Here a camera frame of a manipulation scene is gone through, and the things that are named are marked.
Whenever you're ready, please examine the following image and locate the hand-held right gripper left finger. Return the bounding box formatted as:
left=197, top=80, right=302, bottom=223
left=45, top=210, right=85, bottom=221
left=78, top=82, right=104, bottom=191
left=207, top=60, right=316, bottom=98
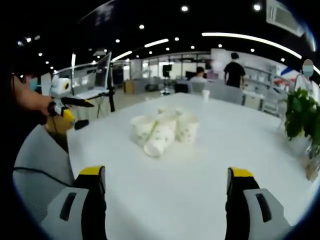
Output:
left=40, top=164, right=108, bottom=240

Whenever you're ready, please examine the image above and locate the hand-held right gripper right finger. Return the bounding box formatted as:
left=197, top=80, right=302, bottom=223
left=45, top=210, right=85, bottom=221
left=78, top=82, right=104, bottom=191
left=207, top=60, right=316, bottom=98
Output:
left=224, top=166, right=294, bottom=240

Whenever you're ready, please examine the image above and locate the person's head with mask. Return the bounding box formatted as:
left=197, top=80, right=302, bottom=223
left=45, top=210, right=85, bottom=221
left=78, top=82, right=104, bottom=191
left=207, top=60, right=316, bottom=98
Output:
left=23, top=71, right=42, bottom=92

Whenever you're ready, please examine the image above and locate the open silver laptop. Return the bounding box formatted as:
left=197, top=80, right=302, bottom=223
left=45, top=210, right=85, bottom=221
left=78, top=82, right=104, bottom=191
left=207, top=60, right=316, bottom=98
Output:
left=74, top=51, right=113, bottom=100

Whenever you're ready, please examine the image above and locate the black stand pole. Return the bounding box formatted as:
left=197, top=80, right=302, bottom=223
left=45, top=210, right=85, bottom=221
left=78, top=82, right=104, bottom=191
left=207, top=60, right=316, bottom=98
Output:
left=106, top=51, right=116, bottom=113

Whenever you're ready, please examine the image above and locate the brown cardboard box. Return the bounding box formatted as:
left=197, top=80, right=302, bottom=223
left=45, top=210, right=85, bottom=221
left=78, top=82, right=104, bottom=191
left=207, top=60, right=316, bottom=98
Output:
left=123, top=80, right=135, bottom=95

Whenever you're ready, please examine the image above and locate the white table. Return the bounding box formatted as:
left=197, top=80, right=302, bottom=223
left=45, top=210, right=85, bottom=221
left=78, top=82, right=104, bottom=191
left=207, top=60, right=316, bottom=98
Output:
left=65, top=91, right=320, bottom=240

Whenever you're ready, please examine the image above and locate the glass plant vase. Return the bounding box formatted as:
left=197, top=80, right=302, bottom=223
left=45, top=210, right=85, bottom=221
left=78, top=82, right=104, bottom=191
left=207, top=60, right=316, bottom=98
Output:
left=302, top=143, right=320, bottom=184

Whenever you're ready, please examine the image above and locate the dark monitor screen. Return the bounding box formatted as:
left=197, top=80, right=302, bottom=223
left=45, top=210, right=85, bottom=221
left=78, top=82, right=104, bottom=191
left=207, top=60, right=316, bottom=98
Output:
left=162, top=64, right=174, bottom=77

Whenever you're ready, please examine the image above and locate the green leafy plant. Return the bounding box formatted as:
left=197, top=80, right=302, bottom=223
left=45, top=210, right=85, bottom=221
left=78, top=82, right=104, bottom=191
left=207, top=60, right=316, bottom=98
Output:
left=283, top=87, right=320, bottom=151

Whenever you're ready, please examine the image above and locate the long curved ceiling light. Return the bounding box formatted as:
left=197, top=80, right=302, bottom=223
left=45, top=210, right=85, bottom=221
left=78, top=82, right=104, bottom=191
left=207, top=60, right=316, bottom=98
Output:
left=201, top=31, right=303, bottom=60

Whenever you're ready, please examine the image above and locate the ceiling air conditioner unit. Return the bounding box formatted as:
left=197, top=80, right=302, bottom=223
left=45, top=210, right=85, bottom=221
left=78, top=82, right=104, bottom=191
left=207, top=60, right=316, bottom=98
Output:
left=265, top=0, right=306, bottom=37

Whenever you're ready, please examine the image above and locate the black cable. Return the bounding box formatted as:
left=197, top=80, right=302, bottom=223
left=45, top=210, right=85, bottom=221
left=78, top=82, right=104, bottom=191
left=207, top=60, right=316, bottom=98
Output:
left=12, top=166, right=74, bottom=188

